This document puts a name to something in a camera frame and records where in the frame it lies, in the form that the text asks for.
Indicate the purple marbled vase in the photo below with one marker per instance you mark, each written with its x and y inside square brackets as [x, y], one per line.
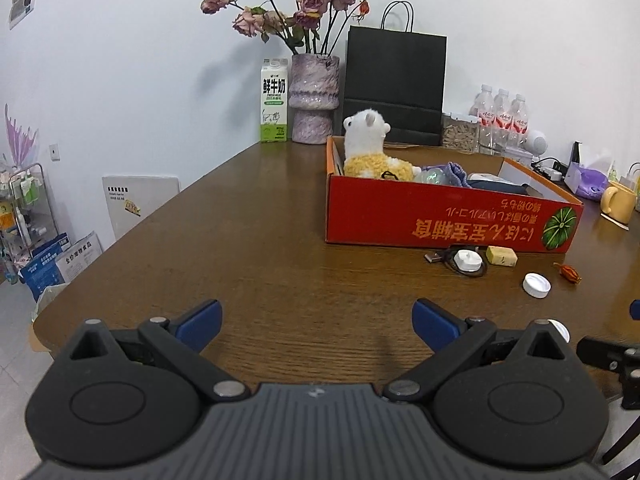
[314, 100]

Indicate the purple linen pouch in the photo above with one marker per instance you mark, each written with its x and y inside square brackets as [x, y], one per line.
[456, 172]

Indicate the small white bottle cap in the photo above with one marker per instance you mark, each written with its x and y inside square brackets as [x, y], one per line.
[561, 330]

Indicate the ribbed white bottle cap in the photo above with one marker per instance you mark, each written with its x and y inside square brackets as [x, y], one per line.
[536, 286]

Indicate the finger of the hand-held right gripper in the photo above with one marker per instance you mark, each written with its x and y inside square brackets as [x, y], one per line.
[635, 310]
[600, 352]

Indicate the white yellow alpaca plush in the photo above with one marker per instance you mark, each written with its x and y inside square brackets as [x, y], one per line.
[365, 135]

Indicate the white wall socket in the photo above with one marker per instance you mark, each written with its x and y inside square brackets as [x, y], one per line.
[54, 152]

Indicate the yellow mug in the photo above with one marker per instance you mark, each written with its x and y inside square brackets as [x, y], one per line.
[620, 205]

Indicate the blue cardboard box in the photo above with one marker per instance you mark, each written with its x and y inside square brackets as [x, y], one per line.
[42, 270]

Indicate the clear seed container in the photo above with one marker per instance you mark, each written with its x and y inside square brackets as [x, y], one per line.
[460, 135]

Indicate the metal storage rack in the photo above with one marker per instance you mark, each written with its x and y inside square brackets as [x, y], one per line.
[25, 195]

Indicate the white power adapter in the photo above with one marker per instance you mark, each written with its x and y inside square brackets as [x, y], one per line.
[552, 173]

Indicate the red cardboard box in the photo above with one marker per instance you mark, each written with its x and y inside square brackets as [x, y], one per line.
[400, 210]

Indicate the brown wooden desktop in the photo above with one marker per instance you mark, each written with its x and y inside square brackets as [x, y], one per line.
[250, 240]

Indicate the small yellow block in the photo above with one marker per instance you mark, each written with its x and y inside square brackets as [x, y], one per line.
[501, 256]

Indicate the black paper bag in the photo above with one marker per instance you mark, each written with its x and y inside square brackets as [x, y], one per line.
[395, 75]

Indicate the white flat board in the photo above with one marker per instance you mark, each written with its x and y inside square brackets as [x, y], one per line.
[140, 200]

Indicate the orange red candy wrapper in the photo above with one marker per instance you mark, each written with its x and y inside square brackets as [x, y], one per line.
[569, 273]

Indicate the purple wall decoration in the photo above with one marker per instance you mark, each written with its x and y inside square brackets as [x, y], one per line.
[20, 140]

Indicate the iridescent plastic bag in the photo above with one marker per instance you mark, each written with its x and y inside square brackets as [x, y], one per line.
[432, 176]

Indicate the brown cardboard floor box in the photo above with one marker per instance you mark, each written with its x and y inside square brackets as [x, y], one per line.
[37, 340]

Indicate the white round speaker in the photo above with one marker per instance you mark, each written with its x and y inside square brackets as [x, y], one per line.
[535, 141]

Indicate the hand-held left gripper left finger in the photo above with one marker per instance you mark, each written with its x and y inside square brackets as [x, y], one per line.
[202, 322]

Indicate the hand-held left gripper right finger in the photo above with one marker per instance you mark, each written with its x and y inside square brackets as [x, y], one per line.
[432, 325]

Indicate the black upright device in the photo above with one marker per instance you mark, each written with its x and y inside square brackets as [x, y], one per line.
[575, 152]

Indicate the dark zipper pouch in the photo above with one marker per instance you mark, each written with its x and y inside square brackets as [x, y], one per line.
[500, 187]

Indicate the clear red-label water bottle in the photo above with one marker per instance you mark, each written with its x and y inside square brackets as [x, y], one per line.
[519, 117]
[481, 107]
[501, 112]

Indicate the dried pink rose bouquet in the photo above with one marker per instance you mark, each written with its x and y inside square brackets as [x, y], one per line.
[312, 0]

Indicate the white green milk carton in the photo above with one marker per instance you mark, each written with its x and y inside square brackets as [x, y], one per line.
[274, 105]

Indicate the pale paper strip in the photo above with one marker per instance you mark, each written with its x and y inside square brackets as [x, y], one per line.
[615, 221]

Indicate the purple tissue pack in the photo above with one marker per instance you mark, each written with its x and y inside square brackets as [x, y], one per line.
[587, 185]

